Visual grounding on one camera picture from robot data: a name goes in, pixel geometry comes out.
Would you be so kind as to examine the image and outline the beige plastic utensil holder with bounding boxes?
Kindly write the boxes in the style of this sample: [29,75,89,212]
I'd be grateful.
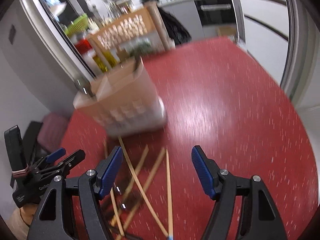
[73,57,167,138]

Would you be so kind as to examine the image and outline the bamboo chopstick blue tip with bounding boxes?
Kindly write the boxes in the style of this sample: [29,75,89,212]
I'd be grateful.
[118,137,174,239]

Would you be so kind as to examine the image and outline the pink chair cushion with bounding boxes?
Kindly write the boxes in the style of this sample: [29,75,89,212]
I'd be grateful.
[37,113,69,153]

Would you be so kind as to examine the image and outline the yellow oil bottle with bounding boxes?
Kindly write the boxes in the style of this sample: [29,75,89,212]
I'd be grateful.
[93,50,118,73]

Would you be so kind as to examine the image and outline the red plastic basin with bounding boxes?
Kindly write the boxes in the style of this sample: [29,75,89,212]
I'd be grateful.
[74,39,93,55]

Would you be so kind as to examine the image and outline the green plastic basket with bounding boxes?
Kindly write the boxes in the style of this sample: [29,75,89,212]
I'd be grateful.
[65,14,89,37]

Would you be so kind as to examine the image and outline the beige flower-cutout storage cart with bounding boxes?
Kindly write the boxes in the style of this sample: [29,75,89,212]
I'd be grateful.
[86,2,175,63]

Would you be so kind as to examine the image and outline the black garbage bag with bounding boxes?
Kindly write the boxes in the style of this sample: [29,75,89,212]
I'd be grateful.
[158,7,191,45]

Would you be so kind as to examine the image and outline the cardboard box on floor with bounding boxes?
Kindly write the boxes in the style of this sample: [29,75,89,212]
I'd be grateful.
[217,26,238,41]

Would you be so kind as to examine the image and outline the white refrigerator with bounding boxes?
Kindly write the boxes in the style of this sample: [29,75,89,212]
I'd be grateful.
[240,0,289,83]

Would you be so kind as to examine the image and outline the black built-in oven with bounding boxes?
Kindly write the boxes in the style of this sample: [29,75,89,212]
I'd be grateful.
[195,0,236,26]

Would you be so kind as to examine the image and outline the grey wall switch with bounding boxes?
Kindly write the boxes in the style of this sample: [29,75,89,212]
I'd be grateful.
[8,24,16,45]

